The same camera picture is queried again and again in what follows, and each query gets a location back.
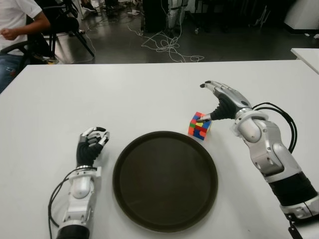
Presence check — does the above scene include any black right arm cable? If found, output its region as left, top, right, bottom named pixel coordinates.
left=253, top=102, right=299, bottom=152

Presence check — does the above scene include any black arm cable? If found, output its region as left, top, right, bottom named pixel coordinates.
left=48, top=169, right=75, bottom=239
left=253, top=102, right=299, bottom=152

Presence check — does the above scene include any black office chair with armrest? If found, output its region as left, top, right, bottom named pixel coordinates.
left=0, top=41, right=50, bottom=67

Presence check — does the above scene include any dark brown round plate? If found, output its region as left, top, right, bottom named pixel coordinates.
left=112, top=130, right=219, bottom=236

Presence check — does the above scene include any multicoloured Rubik's cube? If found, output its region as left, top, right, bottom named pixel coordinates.
left=188, top=112, right=212, bottom=141

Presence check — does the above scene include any tangled white floor cable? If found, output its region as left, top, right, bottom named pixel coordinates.
left=127, top=0, right=205, bottom=63

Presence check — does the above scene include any white side table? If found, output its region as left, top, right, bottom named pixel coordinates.
left=291, top=48, right=319, bottom=75

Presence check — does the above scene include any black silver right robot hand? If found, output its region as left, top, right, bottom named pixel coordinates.
left=199, top=80, right=253, bottom=122

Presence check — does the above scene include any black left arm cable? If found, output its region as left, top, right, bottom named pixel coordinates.
left=48, top=169, right=75, bottom=239

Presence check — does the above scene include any black cabinet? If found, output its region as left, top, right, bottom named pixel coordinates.
left=143, top=0, right=170, bottom=33

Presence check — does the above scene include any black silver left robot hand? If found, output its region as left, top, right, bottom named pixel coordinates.
left=76, top=126, right=111, bottom=168

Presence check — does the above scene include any black chair with splayed legs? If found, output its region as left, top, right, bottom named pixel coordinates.
left=26, top=0, right=96, bottom=59

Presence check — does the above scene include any seated person in white shirt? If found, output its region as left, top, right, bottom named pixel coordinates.
left=0, top=0, right=52, bottom=94

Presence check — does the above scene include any white curved pedestal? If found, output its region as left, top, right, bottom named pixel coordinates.
left=284, top=0, right=319, bottom=34

